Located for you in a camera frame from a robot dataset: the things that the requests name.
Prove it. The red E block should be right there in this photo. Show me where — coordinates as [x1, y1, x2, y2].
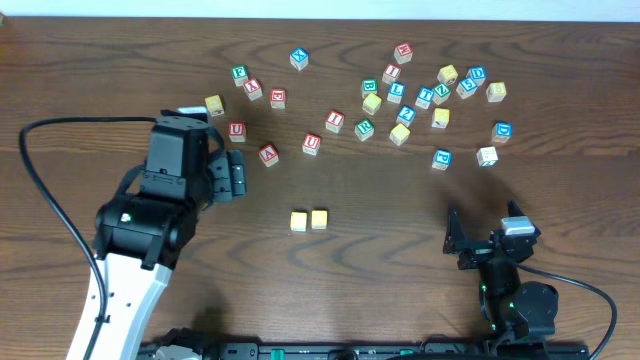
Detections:
[270, 88, 286, 109]

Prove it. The green Z block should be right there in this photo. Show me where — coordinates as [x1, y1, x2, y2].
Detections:
[433, 83, 451, 105]

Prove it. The blue T block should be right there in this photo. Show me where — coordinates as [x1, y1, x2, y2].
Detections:
[415, 87, 435, 110]

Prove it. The blue 2 block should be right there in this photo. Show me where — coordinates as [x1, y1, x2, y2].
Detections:
[396, 105, 416, 128]

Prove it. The red A block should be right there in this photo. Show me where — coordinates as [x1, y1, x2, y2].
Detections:
[258, 144, 279, 167]

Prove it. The blue d block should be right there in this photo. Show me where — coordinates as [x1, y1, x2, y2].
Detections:
[466, 66, 487, 86]
[491, 122, 513, 143]

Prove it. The yellow S block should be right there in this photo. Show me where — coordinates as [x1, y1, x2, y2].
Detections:
[389, 123, 410, 146]

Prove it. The red u block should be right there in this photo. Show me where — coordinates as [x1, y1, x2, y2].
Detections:
[228, 122, 247, 143]
[302, 134, 321, 156]

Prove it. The red I block upper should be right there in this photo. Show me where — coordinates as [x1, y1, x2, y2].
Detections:
[382, 64, 401, 84]

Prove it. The blue L block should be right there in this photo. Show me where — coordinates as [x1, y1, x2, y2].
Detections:
[387, 82, 406, 104]

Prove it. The blue P block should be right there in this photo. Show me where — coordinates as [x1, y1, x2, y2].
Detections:
[432, 149, 452, 171]

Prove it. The blue D block upper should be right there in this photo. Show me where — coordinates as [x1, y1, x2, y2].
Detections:
[466, 66, 487, 86]

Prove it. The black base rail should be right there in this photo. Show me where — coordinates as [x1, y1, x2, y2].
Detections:
[136, 342, 589, 360]

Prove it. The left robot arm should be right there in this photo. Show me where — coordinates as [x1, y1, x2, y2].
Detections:
[67, 110, 246, 359]

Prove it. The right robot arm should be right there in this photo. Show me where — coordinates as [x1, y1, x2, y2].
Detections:
[443, 200, 559, 359]

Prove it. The green F block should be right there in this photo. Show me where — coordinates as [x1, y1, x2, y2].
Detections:
[231, 65, 249, 87]

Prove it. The red block top right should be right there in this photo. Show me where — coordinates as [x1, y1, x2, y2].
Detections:
[394, 42, 413, 65]

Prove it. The yellow 8 block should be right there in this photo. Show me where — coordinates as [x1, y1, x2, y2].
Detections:
[486, 82, 507, 103]

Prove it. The plain L block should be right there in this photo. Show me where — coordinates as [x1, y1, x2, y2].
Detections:
[476, 146, 498, 167]

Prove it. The yellow block under B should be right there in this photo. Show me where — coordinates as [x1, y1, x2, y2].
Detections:
[362, 93, 382, 115]

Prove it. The red I block centre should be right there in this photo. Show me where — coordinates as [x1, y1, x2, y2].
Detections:
[325, 110, 345, 133]

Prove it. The green R block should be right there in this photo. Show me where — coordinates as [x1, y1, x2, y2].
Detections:
[354, 118, 375, 142]

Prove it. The yellow block far left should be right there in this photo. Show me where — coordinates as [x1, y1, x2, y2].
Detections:
[204, 95, 225, 117]

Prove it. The yellow block upper right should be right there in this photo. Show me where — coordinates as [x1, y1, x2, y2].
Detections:
[437, 64, 458, 86]

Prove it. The red U block centre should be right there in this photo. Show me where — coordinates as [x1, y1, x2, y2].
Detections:
[302, 134, 321, 156]

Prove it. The yellow C block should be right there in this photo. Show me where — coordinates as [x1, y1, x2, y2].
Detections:
[290, 211, 308, 232]

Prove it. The yellow hammer block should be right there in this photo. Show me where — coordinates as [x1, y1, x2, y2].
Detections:
[432, 108, 450, 129]

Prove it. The red U block left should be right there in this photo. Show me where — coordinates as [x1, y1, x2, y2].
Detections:
[228, 122, 247, 143]

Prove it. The red i block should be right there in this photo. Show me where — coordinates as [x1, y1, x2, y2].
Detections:
[325, 110, 345, 133]
[382, 64, 401, 84]

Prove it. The green B block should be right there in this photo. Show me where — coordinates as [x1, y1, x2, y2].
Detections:
[361, 78, 379, 98]

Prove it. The blue X block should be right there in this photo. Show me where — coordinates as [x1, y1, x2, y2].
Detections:
[290, 48, 309, 71]

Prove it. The yellow O block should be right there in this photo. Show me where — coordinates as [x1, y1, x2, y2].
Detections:
[311, 209, 328, 230]

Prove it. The blue D block right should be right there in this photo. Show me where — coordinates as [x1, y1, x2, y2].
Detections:
[491, 122, 513, 143]

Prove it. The blue 5 block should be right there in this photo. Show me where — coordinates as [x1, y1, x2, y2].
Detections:
[456, 78, 478, 99]

